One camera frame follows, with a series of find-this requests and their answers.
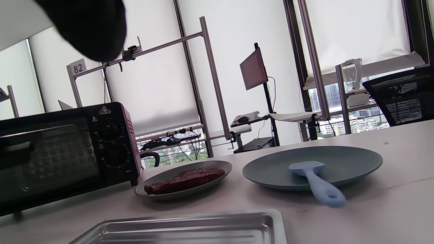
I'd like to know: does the teal plate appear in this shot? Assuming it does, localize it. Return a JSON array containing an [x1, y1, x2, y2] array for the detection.
[[242, 146, 383, 191]]

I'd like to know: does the person's right hand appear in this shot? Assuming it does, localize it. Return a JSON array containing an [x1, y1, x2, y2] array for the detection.
[[34, 0, 127, 62]]

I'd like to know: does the red toaster oven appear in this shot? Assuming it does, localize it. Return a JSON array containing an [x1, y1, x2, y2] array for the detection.
[[0, 102, 142, 217]]

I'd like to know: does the black camera clamp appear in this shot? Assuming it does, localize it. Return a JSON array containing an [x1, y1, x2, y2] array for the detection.
[[120, 36, 143, 72]]

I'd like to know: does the aluminium frame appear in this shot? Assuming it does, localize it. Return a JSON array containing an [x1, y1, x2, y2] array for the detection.
[[297, 0, 331, 121], [66, 16, 237, 158], [335, 64, 380, 135]]

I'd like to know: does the white desk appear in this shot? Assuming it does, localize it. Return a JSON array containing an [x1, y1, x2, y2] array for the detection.
[[136, 124, 253, 151], [270, 110, 328, 142]]

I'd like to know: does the brown grilled steak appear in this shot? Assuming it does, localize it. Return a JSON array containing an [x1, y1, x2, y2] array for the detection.
[[144, 168, 226, 195]]

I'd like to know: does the silver baking tray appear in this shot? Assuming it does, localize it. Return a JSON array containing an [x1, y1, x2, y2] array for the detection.
[[68, 209, 288, 244]]

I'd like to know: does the white blender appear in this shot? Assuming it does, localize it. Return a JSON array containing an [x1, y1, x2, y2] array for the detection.
[[340, 58, 370, 108]]

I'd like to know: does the grey plate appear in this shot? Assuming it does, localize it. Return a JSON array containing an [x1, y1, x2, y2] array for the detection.
[[135, 160, 233, 200]]

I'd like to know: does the monitor on black stand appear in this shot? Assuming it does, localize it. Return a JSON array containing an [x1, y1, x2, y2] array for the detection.
[[233, 42, 281, 154]]

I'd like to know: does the black mesh office chair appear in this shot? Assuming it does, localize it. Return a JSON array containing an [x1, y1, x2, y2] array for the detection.
[[362, 65, 434, 127]]

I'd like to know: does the blue dessert spatula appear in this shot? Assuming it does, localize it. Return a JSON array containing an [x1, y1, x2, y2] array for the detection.
[[289, 161, 347, 208]]

